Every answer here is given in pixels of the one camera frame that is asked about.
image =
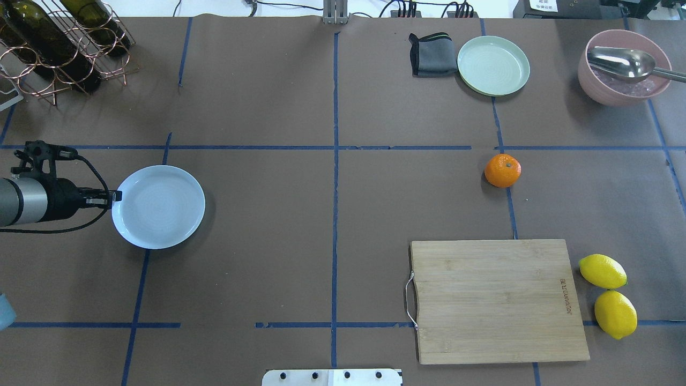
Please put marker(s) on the dark wine bottle lower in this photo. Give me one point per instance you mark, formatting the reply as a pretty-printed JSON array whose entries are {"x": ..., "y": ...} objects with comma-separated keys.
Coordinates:
[{"x": 45, "y": 37}]

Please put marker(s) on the bamboo cutting board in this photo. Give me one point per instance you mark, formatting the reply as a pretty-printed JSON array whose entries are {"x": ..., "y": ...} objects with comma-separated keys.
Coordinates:
[{"x": 495, "y": 301}]

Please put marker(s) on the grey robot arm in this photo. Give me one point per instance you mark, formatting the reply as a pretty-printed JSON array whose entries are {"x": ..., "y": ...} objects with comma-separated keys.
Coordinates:
[{"x": 8, "y": 226}]

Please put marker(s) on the grey folded cloth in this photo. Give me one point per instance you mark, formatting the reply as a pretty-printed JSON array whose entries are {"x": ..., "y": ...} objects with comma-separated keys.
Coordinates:
[{"x": 433, "y": 56}]

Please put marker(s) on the lower yellow lemon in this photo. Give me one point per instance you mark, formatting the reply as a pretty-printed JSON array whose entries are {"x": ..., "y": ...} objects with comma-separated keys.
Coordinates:
[{"x": 603, "y": 271}]

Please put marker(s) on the dark wine bottle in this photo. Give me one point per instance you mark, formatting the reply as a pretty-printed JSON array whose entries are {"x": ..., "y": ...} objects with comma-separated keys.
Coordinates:
[
  {"x": 45, "y": 37},
  {"x": 100, "y": 25}
]

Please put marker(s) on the light green plate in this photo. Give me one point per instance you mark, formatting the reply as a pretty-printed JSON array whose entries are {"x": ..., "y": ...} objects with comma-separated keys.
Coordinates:
[{"x": 493, "y": 66}]

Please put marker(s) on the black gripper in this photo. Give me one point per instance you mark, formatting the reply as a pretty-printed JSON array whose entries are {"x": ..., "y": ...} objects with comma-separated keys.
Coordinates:
[{"x": 63, "y": 199}]

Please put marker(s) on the metal spoon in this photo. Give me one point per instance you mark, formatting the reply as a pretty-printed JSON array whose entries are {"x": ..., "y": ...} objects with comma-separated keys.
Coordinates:
[{"x": 629, "y": 64}]

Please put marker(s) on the yellow lemon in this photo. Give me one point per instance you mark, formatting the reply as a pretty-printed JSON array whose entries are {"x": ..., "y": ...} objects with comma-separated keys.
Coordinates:
[
  {"x": 615, "y": 314},
  {"x": 603, "y": 271}
]

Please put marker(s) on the orange mandarin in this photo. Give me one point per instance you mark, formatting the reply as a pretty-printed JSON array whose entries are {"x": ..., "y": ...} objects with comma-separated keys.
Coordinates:
[{"x": 503, "y": 171}]

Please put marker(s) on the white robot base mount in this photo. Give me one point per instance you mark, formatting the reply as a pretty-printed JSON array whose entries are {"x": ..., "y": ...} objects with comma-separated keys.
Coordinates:
[{"x": 364, "y": 376}]

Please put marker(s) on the copper wire wine rack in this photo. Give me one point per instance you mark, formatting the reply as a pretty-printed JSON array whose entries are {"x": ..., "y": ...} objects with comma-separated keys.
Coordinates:
[{"x": 23, "y": 68}]

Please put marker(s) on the light blue plate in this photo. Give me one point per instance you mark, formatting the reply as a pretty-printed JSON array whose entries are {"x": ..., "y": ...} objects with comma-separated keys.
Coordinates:
[{"x": 161, "y": 207}]

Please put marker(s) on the pink bowl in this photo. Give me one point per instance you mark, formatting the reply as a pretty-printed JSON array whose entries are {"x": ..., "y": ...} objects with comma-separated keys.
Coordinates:
[{"x": 614, "y": 92}]

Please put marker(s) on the upper yellow lemon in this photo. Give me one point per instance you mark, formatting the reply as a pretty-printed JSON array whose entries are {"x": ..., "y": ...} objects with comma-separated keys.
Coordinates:
[{"x": 615, "y": 314}]

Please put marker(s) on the dark wine bottle upper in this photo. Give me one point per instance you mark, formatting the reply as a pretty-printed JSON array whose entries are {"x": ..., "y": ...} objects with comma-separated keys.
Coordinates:
[{"x": 100, "y": 25}]

